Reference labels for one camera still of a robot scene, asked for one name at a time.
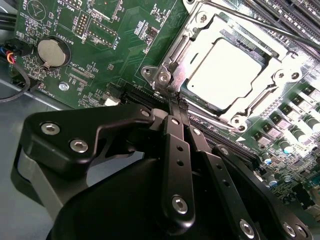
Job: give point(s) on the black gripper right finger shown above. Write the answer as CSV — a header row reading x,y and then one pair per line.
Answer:
x,y
220,175

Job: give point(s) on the metal socket cover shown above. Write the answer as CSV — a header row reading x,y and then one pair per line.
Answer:
x,y
265,88

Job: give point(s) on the silver CPU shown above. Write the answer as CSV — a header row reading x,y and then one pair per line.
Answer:
x,y
225,72

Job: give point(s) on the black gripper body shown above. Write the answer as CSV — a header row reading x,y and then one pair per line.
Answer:
x,y
112,205

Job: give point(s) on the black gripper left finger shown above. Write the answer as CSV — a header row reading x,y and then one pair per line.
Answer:
x,y
75,130

